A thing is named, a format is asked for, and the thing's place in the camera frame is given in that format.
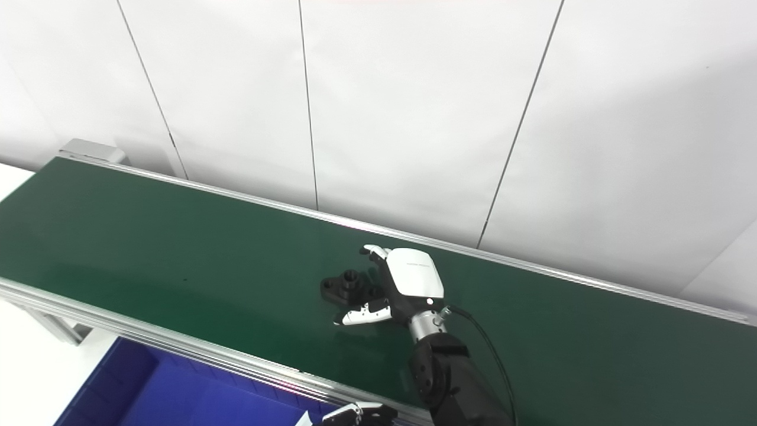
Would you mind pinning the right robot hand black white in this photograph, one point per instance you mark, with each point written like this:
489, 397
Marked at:
414, 278

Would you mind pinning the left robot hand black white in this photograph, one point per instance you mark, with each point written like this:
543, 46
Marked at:
361, 414

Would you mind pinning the blue plastic bin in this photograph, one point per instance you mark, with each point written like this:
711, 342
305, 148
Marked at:
165, 390

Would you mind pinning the aluminium conveyor support leg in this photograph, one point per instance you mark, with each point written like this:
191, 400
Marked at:
56, 325

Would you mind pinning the green conveyor belt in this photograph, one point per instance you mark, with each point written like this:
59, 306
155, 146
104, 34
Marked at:
207, 248

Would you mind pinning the black flange part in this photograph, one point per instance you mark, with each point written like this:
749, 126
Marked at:
343, 287

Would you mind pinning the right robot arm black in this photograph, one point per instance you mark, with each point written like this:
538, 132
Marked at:
449, 378

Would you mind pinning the aluminium conveyor side rail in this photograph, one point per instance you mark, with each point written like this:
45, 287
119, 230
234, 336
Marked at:
295, 208
148, 337

